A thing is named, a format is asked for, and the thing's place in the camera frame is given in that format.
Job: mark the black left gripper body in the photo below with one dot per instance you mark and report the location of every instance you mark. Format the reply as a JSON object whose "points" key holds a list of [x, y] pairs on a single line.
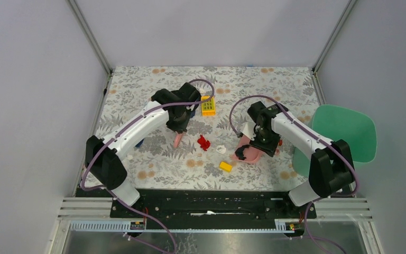
{"points": [[180, 125]]}

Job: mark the floral table mat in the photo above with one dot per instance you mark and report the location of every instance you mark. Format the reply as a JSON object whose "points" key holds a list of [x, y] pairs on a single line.
{"points": [[157, 164]]}

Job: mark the yellow grid toy block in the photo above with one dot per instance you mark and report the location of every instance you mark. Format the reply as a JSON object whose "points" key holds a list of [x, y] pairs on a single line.
{"points": [[208, 108]]}

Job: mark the white paper scrap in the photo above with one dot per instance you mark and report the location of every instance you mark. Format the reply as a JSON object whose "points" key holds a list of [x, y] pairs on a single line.
{"points": [[221, 149]]}

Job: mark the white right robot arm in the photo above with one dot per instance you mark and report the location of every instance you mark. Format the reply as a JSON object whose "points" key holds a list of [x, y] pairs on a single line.
{"points": [[330, 162]]}

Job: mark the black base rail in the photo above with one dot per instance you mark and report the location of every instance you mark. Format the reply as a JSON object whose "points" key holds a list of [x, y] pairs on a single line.
{"points": [[216, 210]]}

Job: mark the small yellow block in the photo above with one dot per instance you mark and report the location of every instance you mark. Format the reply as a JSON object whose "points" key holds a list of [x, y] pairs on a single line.
{"points": [[225, 166]]}

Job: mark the pink dustpan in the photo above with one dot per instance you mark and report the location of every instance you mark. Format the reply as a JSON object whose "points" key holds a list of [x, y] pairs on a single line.
{"points": [[245, 140]]}

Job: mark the pink hand brush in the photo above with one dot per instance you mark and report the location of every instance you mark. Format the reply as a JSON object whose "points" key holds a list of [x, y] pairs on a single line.
{"points": [[177, 139]]}

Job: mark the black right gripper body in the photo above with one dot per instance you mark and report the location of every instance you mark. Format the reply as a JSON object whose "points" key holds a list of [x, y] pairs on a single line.
{"points": [[266, 140]]}

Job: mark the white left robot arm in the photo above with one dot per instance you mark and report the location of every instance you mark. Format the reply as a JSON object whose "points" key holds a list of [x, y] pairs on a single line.
{"points": [[104, 156]]}

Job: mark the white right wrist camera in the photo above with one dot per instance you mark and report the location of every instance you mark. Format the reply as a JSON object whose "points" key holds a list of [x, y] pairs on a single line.
{"points": [[248, 130]]}

